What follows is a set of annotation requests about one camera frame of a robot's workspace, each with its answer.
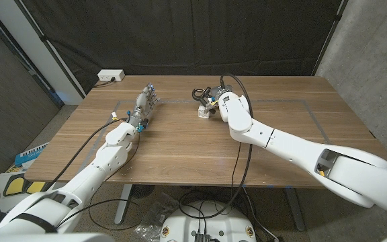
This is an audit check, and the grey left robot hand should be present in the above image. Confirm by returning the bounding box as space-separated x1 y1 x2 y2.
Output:
126 83 161 134

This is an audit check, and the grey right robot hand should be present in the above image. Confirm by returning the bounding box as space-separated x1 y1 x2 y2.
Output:
204 84 234 117

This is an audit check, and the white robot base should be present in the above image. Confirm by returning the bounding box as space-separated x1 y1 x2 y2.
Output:
159 200 257 242

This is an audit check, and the small white block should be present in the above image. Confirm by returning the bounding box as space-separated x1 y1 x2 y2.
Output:
198 104 212 120

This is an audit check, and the white power strip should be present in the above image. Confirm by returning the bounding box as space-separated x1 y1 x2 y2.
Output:
97 69 126 82

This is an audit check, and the black backdrop curtain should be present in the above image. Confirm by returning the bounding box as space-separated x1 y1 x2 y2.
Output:
14 0 344 97

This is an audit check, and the round black floor fan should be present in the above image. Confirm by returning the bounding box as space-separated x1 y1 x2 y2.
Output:
131 184 156 199

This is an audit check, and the white table leg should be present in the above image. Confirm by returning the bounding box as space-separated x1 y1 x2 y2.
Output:
114 184 134 225

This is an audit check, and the black backdrop stand pole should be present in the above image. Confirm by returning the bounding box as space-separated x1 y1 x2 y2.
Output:
310 0 349 77
13 0 87 98

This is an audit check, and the clear plastic bag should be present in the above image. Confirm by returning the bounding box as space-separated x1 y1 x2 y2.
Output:
135 193 181 241

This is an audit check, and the blue and white box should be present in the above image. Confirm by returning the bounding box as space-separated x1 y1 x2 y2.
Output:
13 142 50 167

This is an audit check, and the grey table leg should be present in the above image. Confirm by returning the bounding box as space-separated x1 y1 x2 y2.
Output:
284 188 306 232

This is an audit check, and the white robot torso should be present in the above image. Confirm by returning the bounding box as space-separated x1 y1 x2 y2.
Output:
0 233 116 242

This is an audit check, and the black power cord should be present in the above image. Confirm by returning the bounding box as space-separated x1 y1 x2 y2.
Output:
93 77 116 89

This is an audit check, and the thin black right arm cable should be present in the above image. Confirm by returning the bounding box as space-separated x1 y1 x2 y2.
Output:
230 140 242 216

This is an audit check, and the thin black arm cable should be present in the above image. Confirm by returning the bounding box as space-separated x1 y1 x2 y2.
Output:
230 140 242 216
55 132 144 232

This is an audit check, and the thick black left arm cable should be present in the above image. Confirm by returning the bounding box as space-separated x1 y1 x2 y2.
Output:
44 118 130 192

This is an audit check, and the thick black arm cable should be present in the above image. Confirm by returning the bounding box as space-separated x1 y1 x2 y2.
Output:
44 118 130 192
179 73 254 220

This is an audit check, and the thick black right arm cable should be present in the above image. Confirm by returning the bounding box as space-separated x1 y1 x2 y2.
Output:
179 73 254 220

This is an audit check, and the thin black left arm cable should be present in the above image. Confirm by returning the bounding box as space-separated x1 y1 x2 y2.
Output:
55 132 144 232

